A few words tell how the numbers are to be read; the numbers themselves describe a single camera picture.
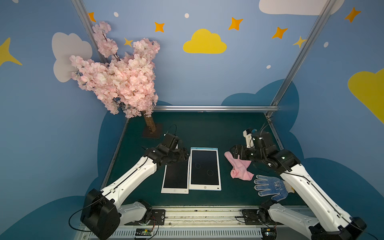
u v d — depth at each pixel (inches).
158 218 29.2
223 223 29.0
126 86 23.4
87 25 29.2
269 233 28.7
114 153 40.9
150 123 39.8
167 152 23.7
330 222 15.0
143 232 28.3
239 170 33.7
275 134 45.1
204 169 35.7
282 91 41.9
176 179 33.9
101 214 15.0
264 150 20.8
